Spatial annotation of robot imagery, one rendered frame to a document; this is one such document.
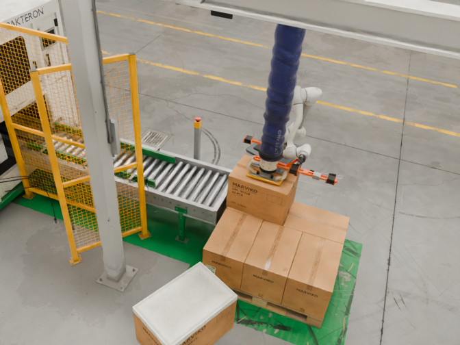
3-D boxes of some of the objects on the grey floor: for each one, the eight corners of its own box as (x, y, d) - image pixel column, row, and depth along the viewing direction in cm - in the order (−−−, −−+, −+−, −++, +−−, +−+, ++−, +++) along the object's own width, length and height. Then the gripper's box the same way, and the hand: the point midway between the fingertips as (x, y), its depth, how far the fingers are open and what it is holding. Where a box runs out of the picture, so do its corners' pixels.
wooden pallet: (200, 285, 438) (201, 276, 429) (235, 220, 513) (236, 211, 504) (320, 328, 410) (323, 320, 401) (338, 252, 485) (341, 244, 476)
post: (192, 190, 548) (194, 122, 486) (194, 187, 553) (196, 118, 491) (197, 192, 547) (199, 123, 484) (199, 189, 552) (201, 120, 490)
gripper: (308, 148, 423) (302, 160, 407) (303, 168, 438) (298, 181, 422) (300, 146, 425) (294, 158, 409) (296, 166, 440) (290, 179, 424)
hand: (296, 169), depth 416 cm, fingers open, 13 cm apart
